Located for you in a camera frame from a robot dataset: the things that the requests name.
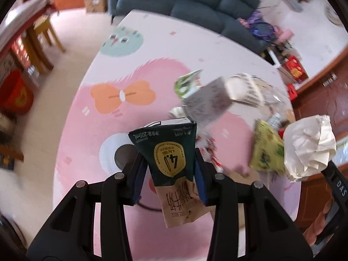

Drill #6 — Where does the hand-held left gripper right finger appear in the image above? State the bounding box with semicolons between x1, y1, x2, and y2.
194;148;313;261

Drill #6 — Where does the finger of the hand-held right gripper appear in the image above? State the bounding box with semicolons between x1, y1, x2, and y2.
321;160;348;204

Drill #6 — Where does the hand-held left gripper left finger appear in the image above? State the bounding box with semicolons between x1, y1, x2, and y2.
27;148;149;261

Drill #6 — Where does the red white wrapper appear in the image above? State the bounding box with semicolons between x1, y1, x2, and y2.
197;133;225;173

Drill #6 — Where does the green brown milk carton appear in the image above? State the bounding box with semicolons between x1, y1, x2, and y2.
128;117;215;229

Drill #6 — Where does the green snack bag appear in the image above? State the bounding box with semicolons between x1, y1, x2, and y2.
249;120;286;174

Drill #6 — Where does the silver cardboard box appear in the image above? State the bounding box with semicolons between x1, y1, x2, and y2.
182;77;234;128

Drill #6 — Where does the white green packet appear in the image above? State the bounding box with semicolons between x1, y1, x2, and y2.
174;69;204;100

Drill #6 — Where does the clear plastic bag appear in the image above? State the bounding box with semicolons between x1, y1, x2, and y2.
258;83;295;125

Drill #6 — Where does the printed pink tablecloth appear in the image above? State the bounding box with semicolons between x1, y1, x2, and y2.
53;9;302;261

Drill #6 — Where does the small crumpled white paper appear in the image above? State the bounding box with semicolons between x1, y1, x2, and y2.
169;106;188;119

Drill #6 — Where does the red box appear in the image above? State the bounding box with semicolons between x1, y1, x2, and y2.
281;56;309;83

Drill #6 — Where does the white cabinet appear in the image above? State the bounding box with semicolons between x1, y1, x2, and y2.
268;47;282;66

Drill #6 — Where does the red bucket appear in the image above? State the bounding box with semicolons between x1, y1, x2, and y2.
0;69;34;115

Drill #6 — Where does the purple backpack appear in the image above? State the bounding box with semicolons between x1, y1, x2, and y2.
245;11;275;42

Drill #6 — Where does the wooden chair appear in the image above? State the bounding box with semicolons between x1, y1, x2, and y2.
27;15;66;57

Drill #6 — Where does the dark blue sofa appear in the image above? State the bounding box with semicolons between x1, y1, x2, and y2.
107;0;272;55

